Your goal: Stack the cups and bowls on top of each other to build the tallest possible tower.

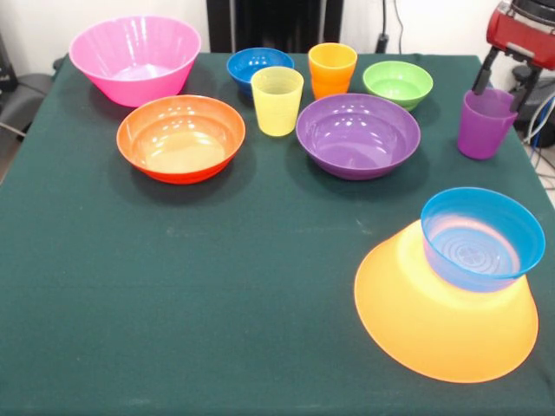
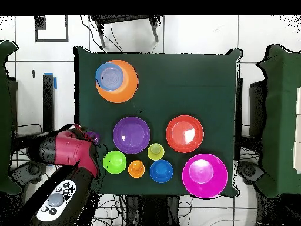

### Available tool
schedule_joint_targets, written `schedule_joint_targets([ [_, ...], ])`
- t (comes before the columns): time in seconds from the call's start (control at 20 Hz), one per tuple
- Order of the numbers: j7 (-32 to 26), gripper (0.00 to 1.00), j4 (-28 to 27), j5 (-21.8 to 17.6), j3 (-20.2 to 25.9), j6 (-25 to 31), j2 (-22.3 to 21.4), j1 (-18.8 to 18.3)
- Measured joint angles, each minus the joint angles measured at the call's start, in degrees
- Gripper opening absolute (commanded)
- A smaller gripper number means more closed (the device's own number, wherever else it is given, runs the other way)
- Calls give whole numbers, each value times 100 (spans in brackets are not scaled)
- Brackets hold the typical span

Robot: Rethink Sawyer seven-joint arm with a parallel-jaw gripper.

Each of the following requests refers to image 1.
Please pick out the purple cup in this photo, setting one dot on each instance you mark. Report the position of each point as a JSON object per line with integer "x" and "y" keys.
{"x": 481, "y": 134}

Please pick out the red bowl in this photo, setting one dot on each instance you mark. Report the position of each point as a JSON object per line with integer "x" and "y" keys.
{"x": 182, "y": 143}

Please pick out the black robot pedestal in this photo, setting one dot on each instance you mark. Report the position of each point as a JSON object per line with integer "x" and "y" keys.
{"x": 277, "y": 21}

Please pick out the purple bowl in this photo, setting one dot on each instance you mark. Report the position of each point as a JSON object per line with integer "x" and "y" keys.
{"x": 355, "y": 138}

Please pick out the dark blue bowl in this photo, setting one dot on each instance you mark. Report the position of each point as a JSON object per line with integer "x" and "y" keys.
{"x": 245, "y": 65}

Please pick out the pink bowl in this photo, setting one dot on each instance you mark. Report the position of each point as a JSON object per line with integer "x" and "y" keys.
{"x": 130, "y": 52}

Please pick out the yellow cup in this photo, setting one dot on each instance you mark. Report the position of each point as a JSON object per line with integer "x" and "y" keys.
{"x": 277, "y": 108}

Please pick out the dark green tablecloth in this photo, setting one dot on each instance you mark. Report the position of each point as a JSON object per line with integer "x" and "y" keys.
{"x": 173, "y": 281}

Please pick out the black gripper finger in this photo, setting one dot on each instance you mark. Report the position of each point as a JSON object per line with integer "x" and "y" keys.
{"x": 482, "y": 76}
{"x": 524, "y": 91}

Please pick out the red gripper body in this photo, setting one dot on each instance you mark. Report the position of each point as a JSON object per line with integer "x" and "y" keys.
{"x": 520, "y": 37}

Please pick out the large yellow-orange bowl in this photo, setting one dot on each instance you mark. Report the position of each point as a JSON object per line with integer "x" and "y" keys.
{"x": 433, "y": 333}

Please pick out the light blue bowl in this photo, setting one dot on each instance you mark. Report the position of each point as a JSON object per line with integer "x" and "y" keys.
{"x": 477, "y": 260}

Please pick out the orange cup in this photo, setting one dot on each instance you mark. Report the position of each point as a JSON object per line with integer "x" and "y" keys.
{"x": 331, "y": 71}

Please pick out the green bowl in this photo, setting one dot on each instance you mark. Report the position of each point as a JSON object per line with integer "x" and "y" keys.
{"x": 396, "y": 82}

